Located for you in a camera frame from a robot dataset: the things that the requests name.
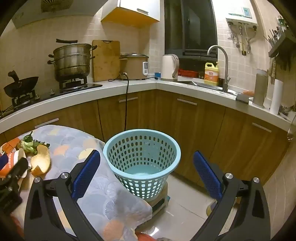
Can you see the green leafy vegetable scrap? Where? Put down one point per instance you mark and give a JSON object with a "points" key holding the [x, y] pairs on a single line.
{"points": [[37, 141]]}

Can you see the white electric kettle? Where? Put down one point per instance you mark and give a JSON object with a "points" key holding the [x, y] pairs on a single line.
{"points": [[168, 68]]}

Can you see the red plastic rack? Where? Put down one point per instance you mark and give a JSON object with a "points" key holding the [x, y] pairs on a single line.
{"points": [[188, 73]]}

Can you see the range hood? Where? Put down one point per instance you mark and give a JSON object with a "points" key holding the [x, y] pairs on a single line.
{"points": [[55, 9]]}

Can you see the wall utensil rack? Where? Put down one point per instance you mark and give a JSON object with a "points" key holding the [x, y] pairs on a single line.
{"points": [[281, 44]]}

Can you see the black wok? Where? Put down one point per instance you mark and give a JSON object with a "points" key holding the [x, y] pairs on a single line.
{"points": [[20, 87]]}

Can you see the black gas stove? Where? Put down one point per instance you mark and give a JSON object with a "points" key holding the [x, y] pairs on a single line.
{"points": [[76, 86]]}

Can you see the pale green vegetable stem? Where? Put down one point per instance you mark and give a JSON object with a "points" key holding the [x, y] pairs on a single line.
{"points": [[26, 146]]}

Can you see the white paper towel roll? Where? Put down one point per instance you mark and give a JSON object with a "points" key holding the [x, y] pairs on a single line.
{"points": [[277, 97]]}

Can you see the white wall socket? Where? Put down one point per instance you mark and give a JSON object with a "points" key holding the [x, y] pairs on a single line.
{"points": [[229, 35]]}

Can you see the stainless steel steamer pot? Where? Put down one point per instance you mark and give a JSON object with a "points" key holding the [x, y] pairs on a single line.
{"points": [[71, 61]]}

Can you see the dark window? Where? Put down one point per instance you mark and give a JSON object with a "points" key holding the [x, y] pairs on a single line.
{"points": [[189, 27]]}

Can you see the wooden stool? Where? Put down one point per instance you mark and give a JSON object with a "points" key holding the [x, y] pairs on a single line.
{"points": [[159, 204]]}

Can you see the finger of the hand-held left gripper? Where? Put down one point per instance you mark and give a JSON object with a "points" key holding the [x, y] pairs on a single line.
{"points": [[19, 168]]}

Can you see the small blue box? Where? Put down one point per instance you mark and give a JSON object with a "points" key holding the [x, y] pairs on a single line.
{"points": [[157, 75]]}

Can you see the metal kitchen faucet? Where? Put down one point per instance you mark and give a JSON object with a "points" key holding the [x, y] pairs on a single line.
{"points": [[225, 69]]}

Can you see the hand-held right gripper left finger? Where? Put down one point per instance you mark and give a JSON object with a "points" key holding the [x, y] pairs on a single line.
{"points": [[85, 176]]}

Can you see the wooden cutting board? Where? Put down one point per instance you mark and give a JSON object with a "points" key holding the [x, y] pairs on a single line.
{"points": [[105, 61]]}

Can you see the light blue plastic basket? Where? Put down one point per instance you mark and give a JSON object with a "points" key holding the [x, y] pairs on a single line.
{"points": [[141, 178]]}

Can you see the wooden base cabinets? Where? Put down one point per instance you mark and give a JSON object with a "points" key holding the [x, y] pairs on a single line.
{"points": [[208, 129]]}

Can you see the yellow dish soap bottle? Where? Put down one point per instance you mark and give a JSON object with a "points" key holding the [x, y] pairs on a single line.
{"points": [[211, 76]]}

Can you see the white kitchen countertop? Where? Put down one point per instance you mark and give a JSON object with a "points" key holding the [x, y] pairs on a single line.
{"points": [[143, 85]]}

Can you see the stainless steel sink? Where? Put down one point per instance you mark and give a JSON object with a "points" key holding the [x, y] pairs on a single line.
{"points": [[196, 83]]}

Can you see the grey cylindrical container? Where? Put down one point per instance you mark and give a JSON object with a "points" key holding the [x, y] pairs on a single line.
{"points": [[260, 89]]}

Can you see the grey sponge block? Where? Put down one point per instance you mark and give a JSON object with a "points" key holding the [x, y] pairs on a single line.
{"points": [[242, 98]]}

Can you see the beige rice cooker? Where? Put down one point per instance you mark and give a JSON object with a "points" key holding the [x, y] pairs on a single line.
{"points": [[134, 67]]}

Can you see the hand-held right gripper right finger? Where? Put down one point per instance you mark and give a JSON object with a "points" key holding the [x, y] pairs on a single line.
{"points": [[207, 176]]}

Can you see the orange fruit peel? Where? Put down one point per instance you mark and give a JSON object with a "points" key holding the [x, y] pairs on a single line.
{"points": [[42, 160]]}

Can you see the orange white packet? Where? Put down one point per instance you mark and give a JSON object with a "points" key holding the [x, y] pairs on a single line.
{"points": [[10, 163]]}

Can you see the white water heater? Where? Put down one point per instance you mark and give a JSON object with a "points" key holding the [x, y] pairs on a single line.
{"points": [[242, 19]]}

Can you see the white wall cabinet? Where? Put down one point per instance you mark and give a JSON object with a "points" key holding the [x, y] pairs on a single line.
{"points": [[131, 11]]}

